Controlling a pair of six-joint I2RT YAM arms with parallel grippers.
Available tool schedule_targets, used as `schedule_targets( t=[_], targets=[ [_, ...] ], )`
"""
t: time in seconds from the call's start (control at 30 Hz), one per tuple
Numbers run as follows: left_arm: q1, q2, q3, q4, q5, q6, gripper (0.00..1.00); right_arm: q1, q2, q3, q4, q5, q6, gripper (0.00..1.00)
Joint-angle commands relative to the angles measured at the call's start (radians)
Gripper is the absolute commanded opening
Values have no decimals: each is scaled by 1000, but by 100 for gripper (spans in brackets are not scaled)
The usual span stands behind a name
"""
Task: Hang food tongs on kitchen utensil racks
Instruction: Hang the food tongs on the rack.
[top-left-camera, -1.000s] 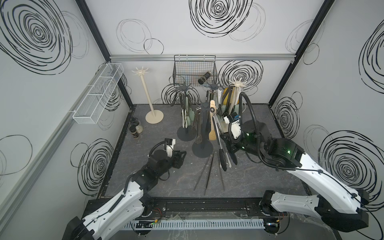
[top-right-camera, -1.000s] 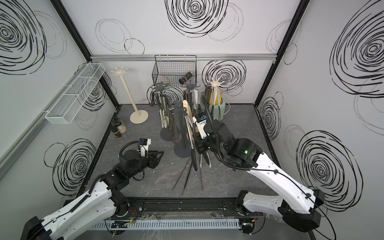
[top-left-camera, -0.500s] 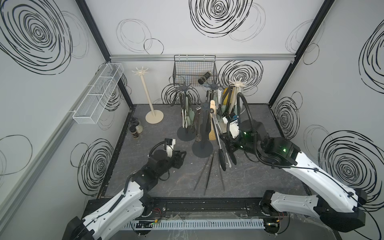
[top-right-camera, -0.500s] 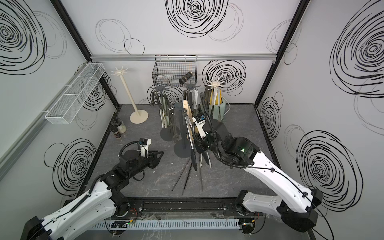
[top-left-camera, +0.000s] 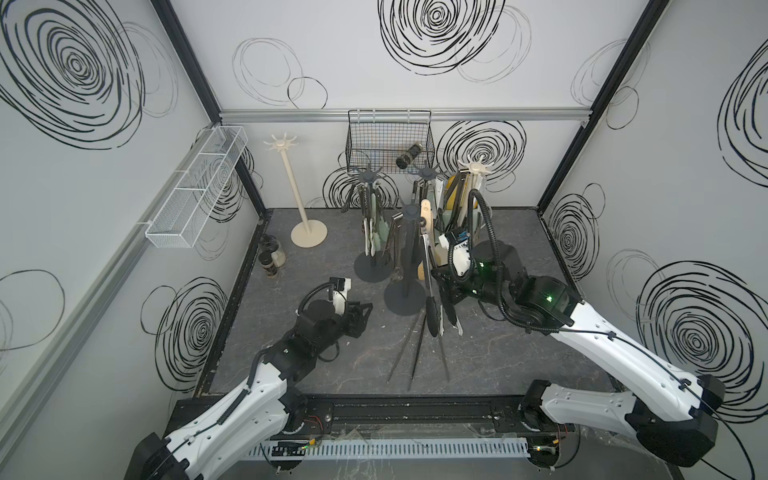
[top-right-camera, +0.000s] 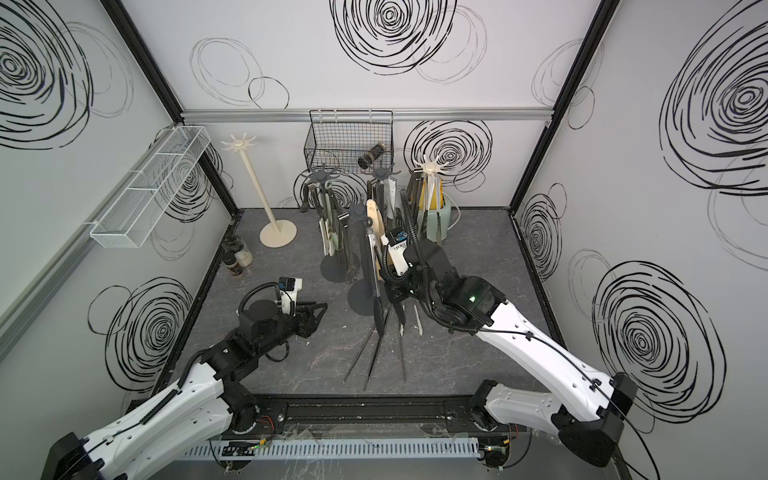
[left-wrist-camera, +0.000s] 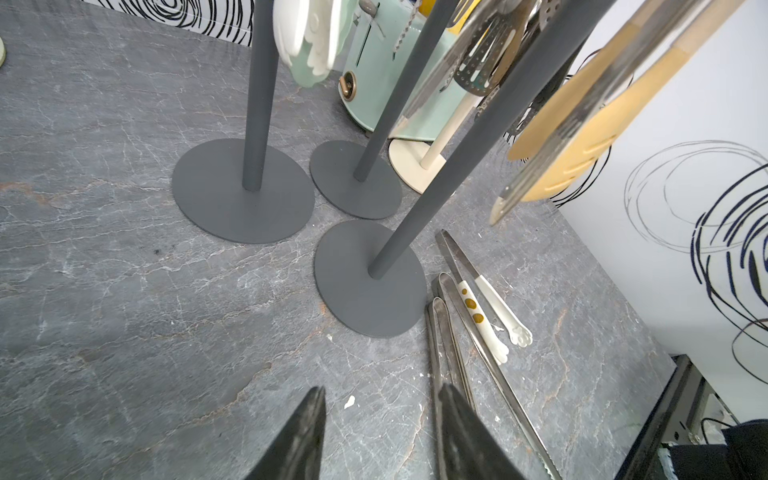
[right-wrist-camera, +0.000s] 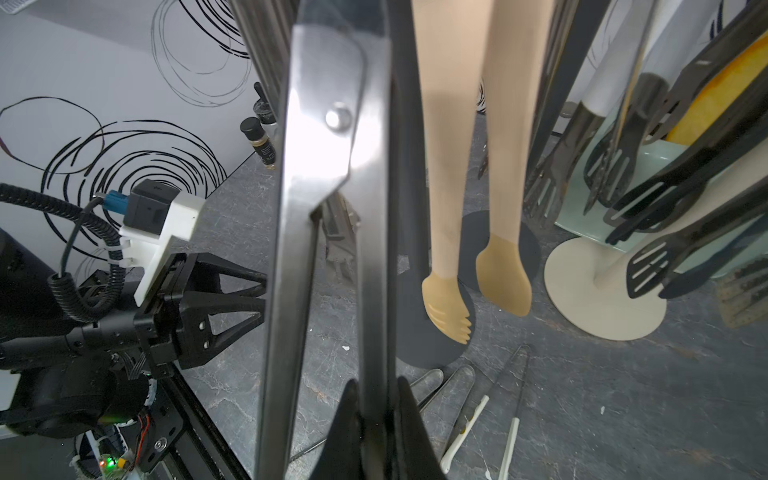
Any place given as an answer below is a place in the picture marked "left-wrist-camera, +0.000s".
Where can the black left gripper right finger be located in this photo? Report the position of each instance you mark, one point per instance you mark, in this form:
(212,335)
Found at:
(467,450)

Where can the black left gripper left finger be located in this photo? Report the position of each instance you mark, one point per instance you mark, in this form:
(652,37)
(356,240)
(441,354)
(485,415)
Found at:
(296,451)

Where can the dark grey rack stand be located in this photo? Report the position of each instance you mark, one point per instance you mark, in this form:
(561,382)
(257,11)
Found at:
(351,176)
(368,276)
(244,190)

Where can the dark grey rack stand front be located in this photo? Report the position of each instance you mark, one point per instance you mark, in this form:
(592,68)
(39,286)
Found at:
(244,190)

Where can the dark grey rack stand back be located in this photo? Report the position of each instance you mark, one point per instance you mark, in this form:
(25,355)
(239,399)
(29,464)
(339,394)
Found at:
(351,176)

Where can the cream utensil rack stand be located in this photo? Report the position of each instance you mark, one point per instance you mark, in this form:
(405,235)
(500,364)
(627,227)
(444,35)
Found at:
(417,163)

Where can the wooden bamboo tongs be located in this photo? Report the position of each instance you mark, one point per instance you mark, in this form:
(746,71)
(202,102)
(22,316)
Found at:
(619,110)

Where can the white handled slotted steel tongs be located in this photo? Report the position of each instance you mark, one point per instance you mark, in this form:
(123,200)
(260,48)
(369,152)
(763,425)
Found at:
(493,31)

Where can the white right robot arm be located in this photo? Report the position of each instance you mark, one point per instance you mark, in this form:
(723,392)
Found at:
(742,456)

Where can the small steel tongs white tip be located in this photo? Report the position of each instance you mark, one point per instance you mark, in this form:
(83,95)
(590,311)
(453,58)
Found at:
(469,283)

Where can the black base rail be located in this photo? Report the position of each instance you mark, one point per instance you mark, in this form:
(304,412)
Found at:
(671,422)

